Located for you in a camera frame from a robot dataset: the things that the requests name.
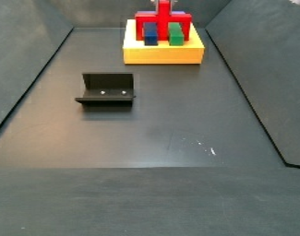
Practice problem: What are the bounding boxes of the yellow base board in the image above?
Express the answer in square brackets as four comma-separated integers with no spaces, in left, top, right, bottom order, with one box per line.
[122,19,205,65]

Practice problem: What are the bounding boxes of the red E-shaped block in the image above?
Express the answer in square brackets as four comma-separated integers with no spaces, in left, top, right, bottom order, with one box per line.
[134,0,192,41]

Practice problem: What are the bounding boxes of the black metal bracket holder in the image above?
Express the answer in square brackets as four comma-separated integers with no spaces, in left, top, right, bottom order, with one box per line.
[74,72,134,105]

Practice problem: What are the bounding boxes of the blue long block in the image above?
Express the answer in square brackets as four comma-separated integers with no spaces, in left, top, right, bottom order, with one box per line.
[144,22,158,46]

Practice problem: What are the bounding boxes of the green long block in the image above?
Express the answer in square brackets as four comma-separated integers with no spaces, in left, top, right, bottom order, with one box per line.
[168,22,184,46]

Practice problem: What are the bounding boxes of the purple cross block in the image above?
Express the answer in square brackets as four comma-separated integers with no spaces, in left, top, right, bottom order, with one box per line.
[136,11,187,15]

